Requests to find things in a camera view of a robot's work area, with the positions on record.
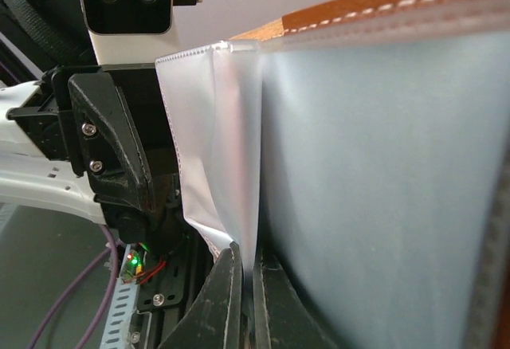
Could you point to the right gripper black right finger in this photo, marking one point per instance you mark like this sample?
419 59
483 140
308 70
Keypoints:
280 318

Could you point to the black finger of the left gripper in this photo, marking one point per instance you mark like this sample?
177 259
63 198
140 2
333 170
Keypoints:
117 166

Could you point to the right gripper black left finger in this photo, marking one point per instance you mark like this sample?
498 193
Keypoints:
214 319

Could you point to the brown leather card holder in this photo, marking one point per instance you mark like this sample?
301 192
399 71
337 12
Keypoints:
366 144

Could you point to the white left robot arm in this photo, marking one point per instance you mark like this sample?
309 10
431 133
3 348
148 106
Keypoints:
52 33

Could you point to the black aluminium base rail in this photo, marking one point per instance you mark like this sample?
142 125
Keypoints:
166 290

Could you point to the white slotted cable duct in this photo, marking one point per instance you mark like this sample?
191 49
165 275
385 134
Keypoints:
118 331

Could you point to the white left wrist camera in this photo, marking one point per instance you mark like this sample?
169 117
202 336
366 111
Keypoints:
126 32

